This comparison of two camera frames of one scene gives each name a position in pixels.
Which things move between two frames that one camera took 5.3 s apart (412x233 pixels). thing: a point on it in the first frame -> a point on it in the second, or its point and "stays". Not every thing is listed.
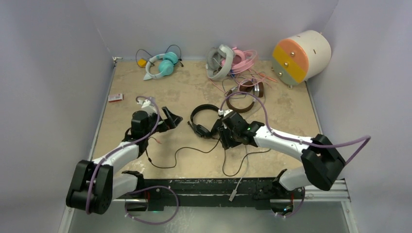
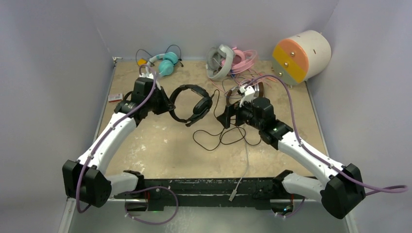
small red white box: [115, 97] stays
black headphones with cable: [210, 132] -> [201, 106]
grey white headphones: [219, 61] stays
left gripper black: [173, 120] -> [165, 106]
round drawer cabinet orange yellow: [296, 59] stays
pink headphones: [242, 60] stays
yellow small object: [142, 62] stays
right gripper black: [226, 142] -> [225, 118]
